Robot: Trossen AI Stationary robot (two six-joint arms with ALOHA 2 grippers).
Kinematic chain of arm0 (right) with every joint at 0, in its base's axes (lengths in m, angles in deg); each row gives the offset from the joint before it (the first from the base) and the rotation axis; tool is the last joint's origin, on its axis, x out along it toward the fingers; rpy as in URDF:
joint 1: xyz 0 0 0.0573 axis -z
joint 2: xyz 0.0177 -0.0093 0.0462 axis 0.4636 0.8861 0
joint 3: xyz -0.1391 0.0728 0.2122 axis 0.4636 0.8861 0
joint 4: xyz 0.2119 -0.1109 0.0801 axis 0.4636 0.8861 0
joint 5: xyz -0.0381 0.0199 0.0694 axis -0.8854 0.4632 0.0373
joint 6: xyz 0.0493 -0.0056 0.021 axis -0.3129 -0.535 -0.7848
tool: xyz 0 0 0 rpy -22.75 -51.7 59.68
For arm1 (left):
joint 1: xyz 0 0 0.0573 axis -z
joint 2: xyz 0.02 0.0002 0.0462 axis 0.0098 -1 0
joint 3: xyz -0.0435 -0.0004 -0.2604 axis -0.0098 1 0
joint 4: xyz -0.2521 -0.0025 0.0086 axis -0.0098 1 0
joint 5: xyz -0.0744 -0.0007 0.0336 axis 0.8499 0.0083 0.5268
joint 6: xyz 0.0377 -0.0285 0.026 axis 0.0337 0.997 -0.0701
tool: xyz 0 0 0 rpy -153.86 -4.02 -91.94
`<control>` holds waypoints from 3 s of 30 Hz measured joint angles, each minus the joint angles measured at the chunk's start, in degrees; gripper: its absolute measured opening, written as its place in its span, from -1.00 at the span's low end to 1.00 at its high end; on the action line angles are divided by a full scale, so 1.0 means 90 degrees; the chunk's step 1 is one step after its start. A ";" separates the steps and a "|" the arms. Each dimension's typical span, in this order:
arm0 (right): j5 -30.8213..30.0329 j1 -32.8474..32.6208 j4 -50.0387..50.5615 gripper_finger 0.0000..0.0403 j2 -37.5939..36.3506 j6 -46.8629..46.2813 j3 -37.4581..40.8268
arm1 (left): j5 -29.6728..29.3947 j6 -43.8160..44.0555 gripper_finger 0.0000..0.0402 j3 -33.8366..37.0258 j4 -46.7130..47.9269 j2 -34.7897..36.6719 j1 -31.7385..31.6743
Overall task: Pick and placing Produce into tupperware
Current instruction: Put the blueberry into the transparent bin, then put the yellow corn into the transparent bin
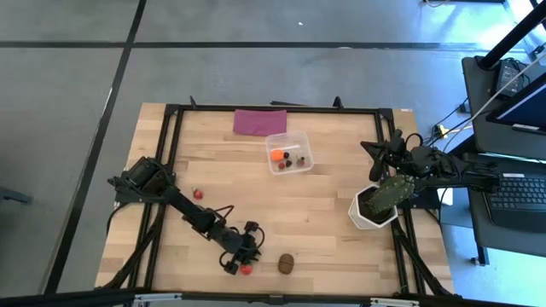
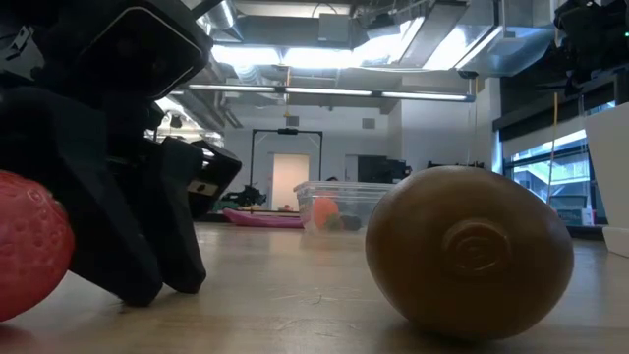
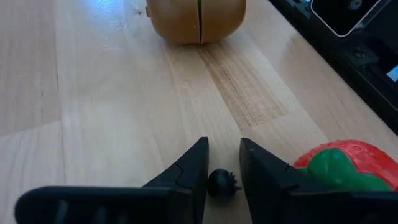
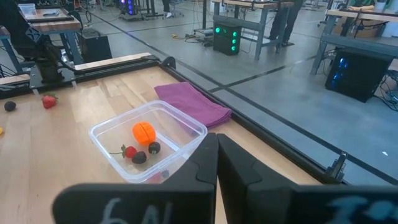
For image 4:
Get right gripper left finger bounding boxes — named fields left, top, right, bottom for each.
left=52, top=133, right=219, bottom=224

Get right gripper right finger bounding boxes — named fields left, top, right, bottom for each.
left=216, top=133, right=398, bottom=224

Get dark fruits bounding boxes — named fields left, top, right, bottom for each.
left=131, top=151, right=148, bottom=166

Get small red fruit with stem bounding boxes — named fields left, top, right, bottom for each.
left=109, top=144, right=139, bottom=160

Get orange toy fruit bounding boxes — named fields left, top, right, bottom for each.
left=132, top=121, right=157, bottom=147

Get red toy strawberry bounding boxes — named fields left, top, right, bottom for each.
left=41, top=93, right=59, bottom=110

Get clear plastic tupperware container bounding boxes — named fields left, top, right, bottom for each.
left=88, top=100, right=209, bottom=185

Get folded purple cloth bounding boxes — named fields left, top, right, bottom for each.
left=154, top=81, right=233, bottom=129

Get computer tower with blue lights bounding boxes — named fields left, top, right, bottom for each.
left=323, top=46, right=396, bottom=104

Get black computer tower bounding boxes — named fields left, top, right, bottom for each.
left=80, top=28, right=113, bottom=63

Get grey workbench table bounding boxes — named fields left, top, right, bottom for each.
left=201, top=0, right=295, bottom=62
left=310, top=7, right=398, bottom=76

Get person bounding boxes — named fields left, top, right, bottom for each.
left=161, top=0, right=178, bottom=19
left=268, top=0, right=305, bottom=49

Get computer tower with green lights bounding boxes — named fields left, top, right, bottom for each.
left=212, top=22, right=243, bottom=57

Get computer tower with purple lights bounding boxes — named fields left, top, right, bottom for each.
left=119, top=0, right=139, bottom=17

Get wooden table with grey legs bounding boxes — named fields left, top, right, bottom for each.
left=0, top=6, right=84, bottom=73

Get small clear plastic container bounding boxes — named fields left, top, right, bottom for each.
left=17, top=2, right=37, bottom=17

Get yellow floor cable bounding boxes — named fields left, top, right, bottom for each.
left=170, top=32, right=200, bottom=42

